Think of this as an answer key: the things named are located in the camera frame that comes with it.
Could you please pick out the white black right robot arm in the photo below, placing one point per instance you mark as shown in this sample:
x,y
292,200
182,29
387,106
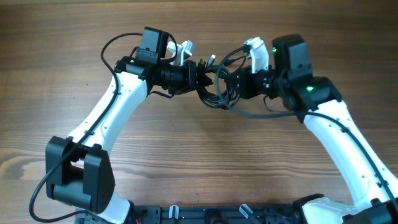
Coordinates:
x,y
317,103

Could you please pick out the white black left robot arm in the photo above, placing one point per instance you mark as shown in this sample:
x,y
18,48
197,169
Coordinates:
x,y
78,169

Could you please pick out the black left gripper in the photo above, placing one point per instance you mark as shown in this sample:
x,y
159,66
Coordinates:
x,y
191,71

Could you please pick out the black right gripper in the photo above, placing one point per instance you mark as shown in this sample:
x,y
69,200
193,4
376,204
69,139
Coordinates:
x,y
245,90

